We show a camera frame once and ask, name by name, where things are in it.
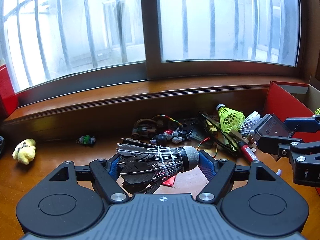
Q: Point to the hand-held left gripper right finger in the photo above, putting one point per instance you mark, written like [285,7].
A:
[207,166]

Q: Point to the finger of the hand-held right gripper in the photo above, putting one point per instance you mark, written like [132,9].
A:
[277,147]
[302,125]

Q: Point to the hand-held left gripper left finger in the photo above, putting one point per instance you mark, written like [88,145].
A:
[113,167]

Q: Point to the grey plastic case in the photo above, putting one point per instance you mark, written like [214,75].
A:
[271,127]

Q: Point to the red cardboard box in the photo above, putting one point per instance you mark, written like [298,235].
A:
[282,100]

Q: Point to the dark plastic case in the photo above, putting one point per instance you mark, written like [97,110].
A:
[193,133]

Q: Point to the black feather shuttlecock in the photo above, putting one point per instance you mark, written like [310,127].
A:
[150,160]

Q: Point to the yellow mesh shuttlecock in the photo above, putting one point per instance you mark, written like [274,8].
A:
[230,120]
[317,111]

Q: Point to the wooden desktop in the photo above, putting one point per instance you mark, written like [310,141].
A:
[75,155]

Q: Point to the small white plastic piece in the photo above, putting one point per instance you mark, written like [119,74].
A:
[279,172]

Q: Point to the red pen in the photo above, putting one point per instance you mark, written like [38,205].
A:
[247,152]

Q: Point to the white feather shuttlecock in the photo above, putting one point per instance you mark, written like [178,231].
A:
[251,122]

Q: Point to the small green figure toy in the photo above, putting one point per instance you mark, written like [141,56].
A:
[86,140]

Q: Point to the black electronic parts pile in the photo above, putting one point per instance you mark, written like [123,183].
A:
[212,127]

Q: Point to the small wooden stick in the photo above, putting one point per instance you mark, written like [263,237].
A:
[237,135]

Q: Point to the red white robot figure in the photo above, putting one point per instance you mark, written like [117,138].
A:
[175,136]

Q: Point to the black ribbed panel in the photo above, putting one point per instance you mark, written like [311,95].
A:
[190,121]

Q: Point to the green brown toy car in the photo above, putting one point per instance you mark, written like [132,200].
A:
[145,128]

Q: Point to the black round robot figure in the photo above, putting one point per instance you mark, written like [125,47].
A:
[157,138]

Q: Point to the wooden window sill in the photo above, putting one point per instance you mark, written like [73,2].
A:
[125,97]

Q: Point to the yellow plush toy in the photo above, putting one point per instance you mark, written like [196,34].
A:
[23,152]

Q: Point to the sliding window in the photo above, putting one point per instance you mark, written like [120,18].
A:
[150,30]

